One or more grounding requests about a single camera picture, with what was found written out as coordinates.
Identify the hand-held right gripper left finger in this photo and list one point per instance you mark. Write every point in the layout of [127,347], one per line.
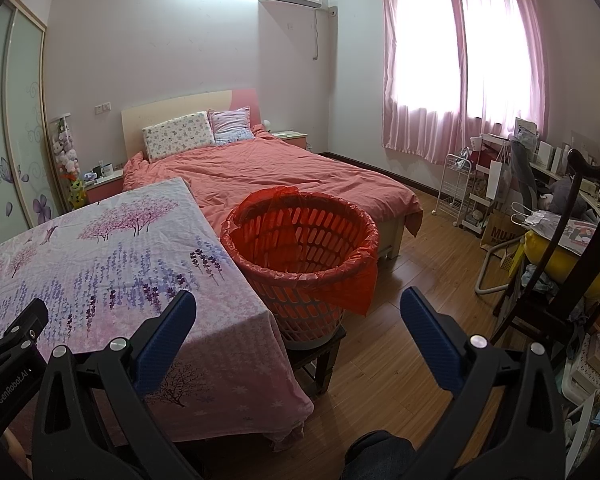
[167,340]

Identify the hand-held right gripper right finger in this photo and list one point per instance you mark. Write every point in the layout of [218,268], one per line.
[430,335]

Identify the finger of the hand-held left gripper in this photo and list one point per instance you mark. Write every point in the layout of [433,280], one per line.
[27,325]

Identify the orange plastic laundry basket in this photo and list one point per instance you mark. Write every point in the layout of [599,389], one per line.
[305,320]

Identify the person's left forearm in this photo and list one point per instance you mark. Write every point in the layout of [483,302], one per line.
[17,455]

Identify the floral printed tablecloth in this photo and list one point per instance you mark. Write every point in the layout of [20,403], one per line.
[105,260]

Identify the cream bed base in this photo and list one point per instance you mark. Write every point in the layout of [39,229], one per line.
[392,237]

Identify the dark wooden stool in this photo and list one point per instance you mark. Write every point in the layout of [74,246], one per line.
[320,355]

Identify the brown paper bag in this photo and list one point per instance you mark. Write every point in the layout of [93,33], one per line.
[500,232]

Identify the person's leg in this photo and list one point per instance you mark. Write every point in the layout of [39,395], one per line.
[380,460]

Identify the white storage cart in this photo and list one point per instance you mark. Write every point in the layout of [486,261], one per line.
[480,210]

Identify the yellow green plush toy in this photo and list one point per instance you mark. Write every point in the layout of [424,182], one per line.
[77,192]

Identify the yellow plastic basin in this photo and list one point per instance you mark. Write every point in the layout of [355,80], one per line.
[555,260]

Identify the pink and white nightstand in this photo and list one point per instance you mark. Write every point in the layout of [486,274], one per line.
[290,139]
[105,187]

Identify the white shopping bag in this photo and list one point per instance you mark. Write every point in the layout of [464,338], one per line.
[497,180]

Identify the white mug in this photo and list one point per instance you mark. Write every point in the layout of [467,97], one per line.
[106,169]

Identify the clear holder of plush toys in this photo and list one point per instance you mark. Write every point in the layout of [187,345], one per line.
[65,147]

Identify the wardrobe with purple flower doors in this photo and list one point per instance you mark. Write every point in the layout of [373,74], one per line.
[25,135]

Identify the dark wooden chair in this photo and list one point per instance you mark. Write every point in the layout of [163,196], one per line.
[575,200]

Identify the white floral pillow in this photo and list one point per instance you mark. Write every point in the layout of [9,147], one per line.
[177,137]

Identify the coral bed duvet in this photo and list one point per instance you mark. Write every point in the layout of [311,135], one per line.
[305,170]

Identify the pink curtain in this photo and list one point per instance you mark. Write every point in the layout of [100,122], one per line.
[495,130]

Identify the cream and pink headboard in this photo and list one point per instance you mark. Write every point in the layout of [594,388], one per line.
[135,120]

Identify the pink striped pillow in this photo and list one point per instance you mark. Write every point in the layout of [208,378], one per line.
[232,125]

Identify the white wall switch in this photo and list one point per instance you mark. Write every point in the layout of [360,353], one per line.
[102,107]

